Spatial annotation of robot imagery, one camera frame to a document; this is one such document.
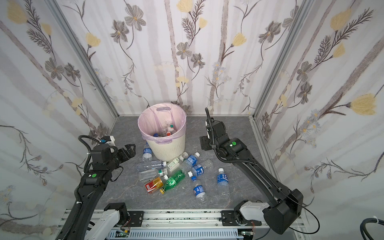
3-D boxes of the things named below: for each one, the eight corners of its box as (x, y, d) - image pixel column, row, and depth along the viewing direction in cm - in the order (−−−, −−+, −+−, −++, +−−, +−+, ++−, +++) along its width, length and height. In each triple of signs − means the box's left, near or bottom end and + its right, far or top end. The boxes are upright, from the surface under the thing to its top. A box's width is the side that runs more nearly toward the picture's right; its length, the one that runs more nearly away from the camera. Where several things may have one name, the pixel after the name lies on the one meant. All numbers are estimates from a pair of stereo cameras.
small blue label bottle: (190, 180, 88) (190, 177, 84) (187, 173, 91) (186, 169, 87) (214, 170, 93) (215, 166, 88) (210, 162, 96) (211, 158, 92)
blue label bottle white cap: (180, 168, 93) (179, 164, 89) (195, 153, 100) (195, 150, 96) (186, 174, 90) (186, 171, 86) (202, 159, 97) (202, 156, 93)
